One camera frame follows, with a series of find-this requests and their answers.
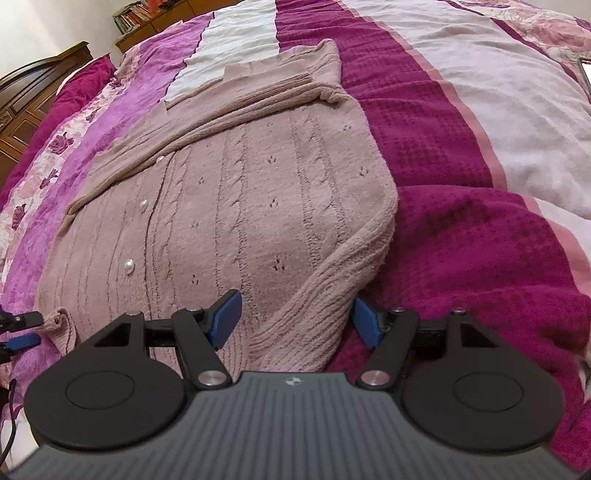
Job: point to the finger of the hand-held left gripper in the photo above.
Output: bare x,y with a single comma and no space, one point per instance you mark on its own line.
28,319
23,342

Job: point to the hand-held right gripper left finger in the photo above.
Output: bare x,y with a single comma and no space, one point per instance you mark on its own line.
226,321

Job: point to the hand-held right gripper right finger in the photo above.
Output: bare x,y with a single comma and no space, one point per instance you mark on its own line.
367,323

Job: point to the pink knitted cardigan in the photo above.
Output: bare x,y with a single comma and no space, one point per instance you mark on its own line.
258,198

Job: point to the pink and magenta striped bedspread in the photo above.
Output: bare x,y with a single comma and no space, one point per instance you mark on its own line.
461,240

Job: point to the dark wooden headboard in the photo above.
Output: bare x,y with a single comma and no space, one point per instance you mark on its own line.
27,97

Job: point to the wooden bedside cabinet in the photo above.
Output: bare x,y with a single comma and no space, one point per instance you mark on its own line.
184,14

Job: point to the row of books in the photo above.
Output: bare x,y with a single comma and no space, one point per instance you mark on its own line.
134,18

